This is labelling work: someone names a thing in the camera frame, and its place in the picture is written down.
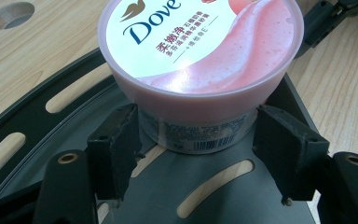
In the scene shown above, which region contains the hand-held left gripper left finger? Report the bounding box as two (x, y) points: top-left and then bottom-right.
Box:
(87, 103), (145, 202)

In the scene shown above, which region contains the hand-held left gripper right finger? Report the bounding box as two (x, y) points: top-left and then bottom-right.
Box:
(252, 105), (330, 202)

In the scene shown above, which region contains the pink tub with white lid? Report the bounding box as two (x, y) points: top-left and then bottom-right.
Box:
(96, 0), (306, 156)

